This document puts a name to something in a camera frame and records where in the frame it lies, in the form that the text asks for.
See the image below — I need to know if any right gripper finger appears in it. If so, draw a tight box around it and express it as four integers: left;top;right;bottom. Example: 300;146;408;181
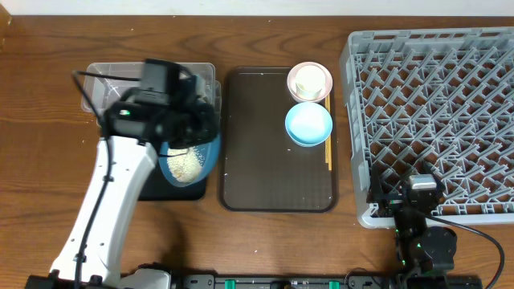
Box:
366;165;385;203
422;161;445;189

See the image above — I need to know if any white rice pile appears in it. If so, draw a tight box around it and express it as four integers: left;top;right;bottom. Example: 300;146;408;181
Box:
166;148;202;183

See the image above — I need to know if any dark blue plate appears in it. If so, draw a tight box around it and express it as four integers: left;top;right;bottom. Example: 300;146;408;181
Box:
157;74;222;189

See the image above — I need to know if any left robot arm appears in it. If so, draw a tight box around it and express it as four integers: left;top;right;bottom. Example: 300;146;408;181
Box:
26;136;173;288

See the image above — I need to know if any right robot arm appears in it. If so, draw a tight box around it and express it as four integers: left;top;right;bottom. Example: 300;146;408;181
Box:
369;162;457;275

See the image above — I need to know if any clear plastic waste bin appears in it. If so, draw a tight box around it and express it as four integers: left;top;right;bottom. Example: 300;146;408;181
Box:
72;62;214;136

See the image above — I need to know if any grey dishwasher rack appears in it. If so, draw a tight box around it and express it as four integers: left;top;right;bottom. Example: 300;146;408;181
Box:
339;27;513;229

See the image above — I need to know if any black rectangular tray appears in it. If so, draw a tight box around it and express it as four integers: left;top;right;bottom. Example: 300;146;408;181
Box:
139;159;207;201

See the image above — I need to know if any light blue bowl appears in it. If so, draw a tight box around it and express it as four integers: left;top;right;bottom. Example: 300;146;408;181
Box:
284;102;333;148

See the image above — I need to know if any wooden chopstick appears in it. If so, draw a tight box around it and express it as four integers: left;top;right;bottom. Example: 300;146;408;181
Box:
324;95;331;167
324;95;332;171

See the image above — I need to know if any brown serving tray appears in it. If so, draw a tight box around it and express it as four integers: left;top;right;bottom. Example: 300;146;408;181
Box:
218;67;338;213

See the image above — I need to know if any pink bowl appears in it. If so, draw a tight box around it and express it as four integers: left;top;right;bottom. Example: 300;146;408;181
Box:
287;62;333;103

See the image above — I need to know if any cream cup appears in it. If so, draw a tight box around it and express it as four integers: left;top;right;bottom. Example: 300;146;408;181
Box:
295;65;325;100

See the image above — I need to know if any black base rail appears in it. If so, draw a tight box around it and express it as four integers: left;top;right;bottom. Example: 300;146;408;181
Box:
176;274;483;289

